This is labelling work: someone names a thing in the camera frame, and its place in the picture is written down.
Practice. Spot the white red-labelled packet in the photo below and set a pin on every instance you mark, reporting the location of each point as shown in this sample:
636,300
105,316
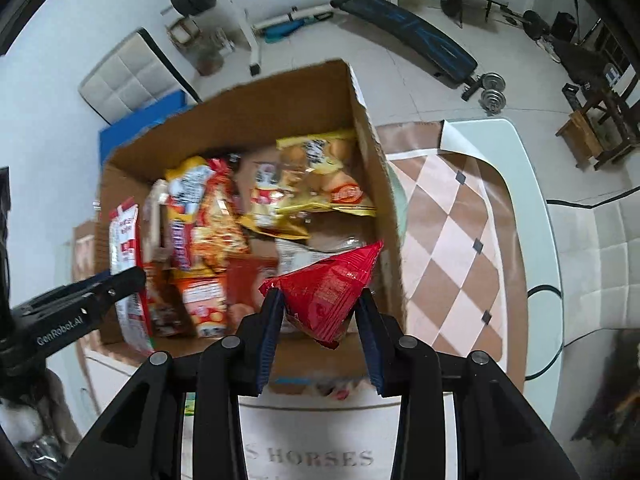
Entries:
127,245

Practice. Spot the cardboard box with blue print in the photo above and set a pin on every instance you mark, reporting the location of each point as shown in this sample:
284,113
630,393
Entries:
300,110

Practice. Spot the dark cloth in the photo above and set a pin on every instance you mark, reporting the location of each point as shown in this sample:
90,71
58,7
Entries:
610,390

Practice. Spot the white tufted seat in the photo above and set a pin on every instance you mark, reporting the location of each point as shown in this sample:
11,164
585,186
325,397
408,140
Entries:
600,270

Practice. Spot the white tufted cushion board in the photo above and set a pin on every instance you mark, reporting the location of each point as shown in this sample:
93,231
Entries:
130,75

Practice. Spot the black blue sit-up bench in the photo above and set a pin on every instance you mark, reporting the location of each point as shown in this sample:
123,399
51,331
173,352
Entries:
415,35

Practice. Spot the black speaker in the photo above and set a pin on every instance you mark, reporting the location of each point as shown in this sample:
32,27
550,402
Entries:
563,27

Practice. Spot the white rounded table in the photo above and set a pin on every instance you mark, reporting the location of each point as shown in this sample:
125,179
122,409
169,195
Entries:
525,170

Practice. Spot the green candy ball bag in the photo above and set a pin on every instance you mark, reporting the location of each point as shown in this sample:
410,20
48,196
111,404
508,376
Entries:
189,405

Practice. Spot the barbell weight rack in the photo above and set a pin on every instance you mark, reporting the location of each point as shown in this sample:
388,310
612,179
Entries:
245,25

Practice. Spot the cream chocolate wafer packet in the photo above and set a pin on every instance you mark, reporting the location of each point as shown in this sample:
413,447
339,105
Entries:
156,210

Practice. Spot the checkered pink brown tablecloth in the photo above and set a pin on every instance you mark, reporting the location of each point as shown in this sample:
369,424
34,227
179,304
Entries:
450,240

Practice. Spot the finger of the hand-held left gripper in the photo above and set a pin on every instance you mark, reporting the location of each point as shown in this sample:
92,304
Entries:
117,284

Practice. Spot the large yellow red snack bag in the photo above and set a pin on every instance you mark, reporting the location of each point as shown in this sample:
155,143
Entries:
210,220

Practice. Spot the red triangular snack packet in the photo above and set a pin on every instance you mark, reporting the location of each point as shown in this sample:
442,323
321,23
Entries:
325,290

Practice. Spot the small wooden stool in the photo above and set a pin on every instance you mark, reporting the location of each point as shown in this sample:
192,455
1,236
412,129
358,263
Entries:
580,135

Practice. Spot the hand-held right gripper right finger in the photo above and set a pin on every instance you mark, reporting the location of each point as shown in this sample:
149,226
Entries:
371,340

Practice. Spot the small yellow snack bag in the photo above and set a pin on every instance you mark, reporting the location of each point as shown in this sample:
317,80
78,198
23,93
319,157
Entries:
265,195

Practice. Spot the small plain cardboard box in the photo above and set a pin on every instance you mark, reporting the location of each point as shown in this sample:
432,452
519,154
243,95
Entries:
85,250

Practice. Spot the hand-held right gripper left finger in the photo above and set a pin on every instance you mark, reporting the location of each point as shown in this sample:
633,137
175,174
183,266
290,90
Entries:
272,335

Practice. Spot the brown snack packet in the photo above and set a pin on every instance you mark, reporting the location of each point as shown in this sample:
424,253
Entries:
245,280

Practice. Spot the orange snack packet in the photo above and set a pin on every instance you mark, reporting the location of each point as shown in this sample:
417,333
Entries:
205,305

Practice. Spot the blue foam mat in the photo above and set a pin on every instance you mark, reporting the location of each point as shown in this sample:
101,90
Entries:
130,130

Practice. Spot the yellow bread packet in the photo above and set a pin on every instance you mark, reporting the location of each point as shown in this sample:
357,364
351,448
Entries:
325,175

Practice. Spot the dark wooden chair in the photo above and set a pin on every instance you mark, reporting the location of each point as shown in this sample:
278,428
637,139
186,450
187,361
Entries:
600,85

